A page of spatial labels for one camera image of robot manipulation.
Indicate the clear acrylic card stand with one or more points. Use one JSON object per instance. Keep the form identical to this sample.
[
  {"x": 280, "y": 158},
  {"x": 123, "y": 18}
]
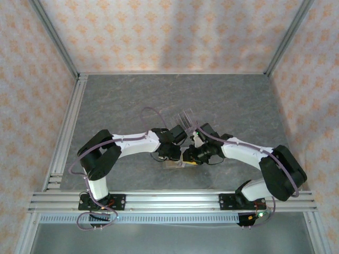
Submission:
[{"x": 184, "y": 119}]

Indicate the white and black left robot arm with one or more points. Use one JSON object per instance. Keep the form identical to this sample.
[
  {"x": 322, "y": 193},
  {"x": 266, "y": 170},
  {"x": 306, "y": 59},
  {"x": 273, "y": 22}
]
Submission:
[{"x": 135, "y": 145}]

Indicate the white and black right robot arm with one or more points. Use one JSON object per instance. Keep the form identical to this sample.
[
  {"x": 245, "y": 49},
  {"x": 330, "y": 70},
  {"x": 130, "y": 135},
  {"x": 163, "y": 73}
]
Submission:
[{"x": 243, "y": 156}]

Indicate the black controller box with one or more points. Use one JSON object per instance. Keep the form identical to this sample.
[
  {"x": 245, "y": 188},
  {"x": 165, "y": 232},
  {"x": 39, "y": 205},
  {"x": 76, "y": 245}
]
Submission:
[
  {"x": 98, "y": 217},
  {"x": 245, "y": 221}
]

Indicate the grey metal panel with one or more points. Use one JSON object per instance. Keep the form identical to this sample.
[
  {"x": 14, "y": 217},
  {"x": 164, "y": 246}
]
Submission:
[{"x": 172, "y": 238}]

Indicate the aluminium frame rail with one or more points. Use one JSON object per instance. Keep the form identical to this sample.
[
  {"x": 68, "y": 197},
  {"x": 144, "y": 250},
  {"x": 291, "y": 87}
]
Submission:
[{"x": 172, "y": 202}]

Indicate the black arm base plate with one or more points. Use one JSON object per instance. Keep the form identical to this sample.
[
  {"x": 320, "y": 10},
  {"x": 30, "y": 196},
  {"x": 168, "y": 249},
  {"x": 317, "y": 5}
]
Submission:
[
  {"x": 119, "y": 202},
  {"x": 225, "y": 202}
]

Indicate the aluminium side rail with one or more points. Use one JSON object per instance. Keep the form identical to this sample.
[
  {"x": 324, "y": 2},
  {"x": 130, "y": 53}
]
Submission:
[{"x": 69, "y": 132}]

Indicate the aluminium frame leg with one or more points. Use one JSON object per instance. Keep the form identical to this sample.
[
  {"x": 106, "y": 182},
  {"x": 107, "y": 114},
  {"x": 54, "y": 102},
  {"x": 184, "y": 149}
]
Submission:
[
  {"x": 26, "y": 235},
  {"x": 312, "y": 232}
]

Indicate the aluminium corner post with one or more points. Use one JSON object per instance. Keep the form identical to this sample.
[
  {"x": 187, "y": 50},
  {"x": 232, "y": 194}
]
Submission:
[
  {"x": 53, "y": 34},
  {"x": 288, "y": 34}
]

